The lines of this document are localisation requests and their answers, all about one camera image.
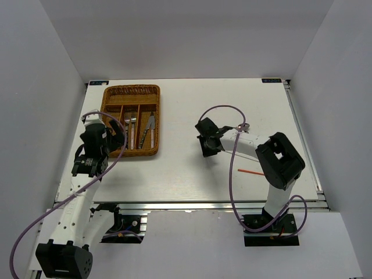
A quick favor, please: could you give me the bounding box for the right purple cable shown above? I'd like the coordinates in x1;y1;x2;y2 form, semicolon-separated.
199;105;308;233

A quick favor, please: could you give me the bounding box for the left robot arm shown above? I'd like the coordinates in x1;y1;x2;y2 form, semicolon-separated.
35;116;125;278

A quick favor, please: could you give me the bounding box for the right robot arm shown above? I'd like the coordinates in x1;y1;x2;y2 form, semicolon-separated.
195;117;305;232

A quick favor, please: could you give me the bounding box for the dark handled knife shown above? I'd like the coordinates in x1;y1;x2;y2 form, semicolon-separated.
138;128;149;149

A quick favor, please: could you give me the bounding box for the orange chopstick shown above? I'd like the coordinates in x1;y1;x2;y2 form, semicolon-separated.
238;169;264;176

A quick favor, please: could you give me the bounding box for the blue label right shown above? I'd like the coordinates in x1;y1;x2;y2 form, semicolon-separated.
261;78;282;83

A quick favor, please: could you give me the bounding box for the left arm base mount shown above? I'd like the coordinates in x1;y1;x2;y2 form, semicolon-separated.
90;203;146;244

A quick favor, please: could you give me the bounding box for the blue label left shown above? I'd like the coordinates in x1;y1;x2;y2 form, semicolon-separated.
88;80;109;86

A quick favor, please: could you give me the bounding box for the wicker cutlery tray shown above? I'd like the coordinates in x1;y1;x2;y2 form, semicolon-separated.
101;84;160;158

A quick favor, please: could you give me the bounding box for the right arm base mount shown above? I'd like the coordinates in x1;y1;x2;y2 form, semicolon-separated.
244;214;299;247

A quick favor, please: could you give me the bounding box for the pink handled fork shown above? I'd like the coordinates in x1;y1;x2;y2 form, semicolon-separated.
130;112;137;150

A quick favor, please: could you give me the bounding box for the purple cable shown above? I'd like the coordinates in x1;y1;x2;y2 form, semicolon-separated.
199;105;308;233
10;112;128;278

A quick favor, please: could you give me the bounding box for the blue label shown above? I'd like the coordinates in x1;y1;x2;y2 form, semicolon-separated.
88;80;109;86
261;78;282;83

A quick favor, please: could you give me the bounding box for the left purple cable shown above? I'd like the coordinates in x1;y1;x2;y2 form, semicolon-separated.
10;112;128;278

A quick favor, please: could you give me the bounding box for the dark handled fork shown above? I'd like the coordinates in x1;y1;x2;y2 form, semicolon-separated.
124;113;130;149

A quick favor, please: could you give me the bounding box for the pink handled knife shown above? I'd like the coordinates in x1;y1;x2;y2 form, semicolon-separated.
146;112;155;148

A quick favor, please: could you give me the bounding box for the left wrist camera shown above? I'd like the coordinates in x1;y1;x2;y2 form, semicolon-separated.
81;110;103;127

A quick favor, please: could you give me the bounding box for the dark handled spoon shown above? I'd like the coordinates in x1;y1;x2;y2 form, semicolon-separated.
223;123;250;132

